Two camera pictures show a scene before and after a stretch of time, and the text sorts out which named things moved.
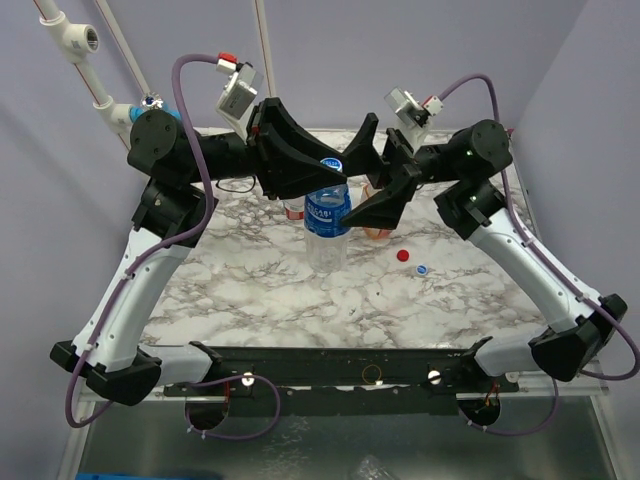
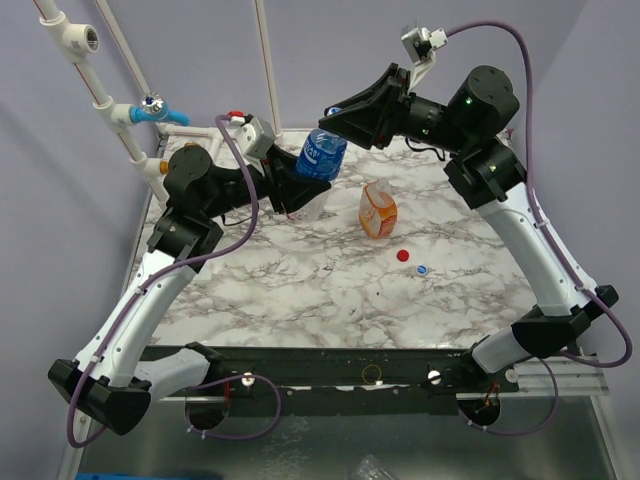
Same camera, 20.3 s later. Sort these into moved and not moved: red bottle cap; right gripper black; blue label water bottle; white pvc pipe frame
Moved: right gripper black; blue label water bottle
Not moved: red bottle cap; white pvc pipe frame
